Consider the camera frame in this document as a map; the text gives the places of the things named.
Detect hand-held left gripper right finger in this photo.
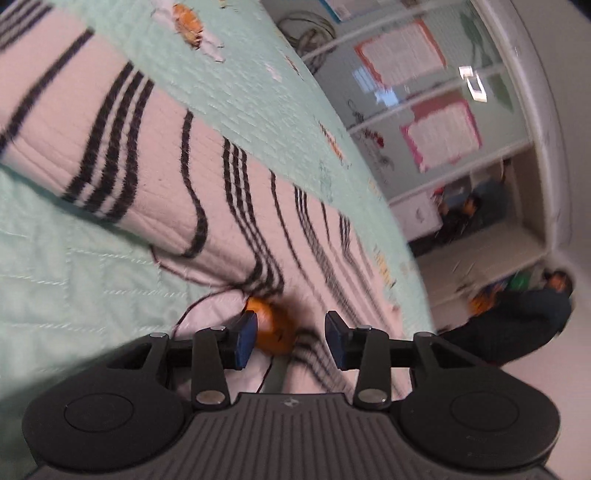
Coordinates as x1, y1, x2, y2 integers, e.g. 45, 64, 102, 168
324, 311, 485, 409

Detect mint bee-print quilted bedspread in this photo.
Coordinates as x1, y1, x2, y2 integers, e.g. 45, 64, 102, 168
0, 0, 437, 462

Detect blue-bordered poster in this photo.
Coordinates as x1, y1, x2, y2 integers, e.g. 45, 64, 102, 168
318, 0, 384, 24

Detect pink-bordered poster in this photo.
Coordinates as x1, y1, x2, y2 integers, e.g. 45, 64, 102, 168
399, 90, 483, 174

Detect orange packets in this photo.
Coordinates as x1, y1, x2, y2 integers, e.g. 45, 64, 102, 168
468, 286, 502, 315

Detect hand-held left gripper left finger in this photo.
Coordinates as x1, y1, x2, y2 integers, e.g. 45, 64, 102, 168
107, 311, 258, 409

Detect sliding-door wardrobe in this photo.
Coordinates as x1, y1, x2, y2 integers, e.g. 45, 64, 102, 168
261, 0, 536, 204

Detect white drawer cabinet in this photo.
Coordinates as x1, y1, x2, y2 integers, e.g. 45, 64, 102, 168
390, 187, 444, 241

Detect white black-striped knit sweater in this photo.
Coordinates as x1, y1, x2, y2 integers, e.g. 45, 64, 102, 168
0, 0, 402, 398

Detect white door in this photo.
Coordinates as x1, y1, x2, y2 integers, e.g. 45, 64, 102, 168
413, 212, 550, 328

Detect red-bordered poster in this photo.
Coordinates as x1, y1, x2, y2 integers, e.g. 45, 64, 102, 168
355, 18, 448, 88

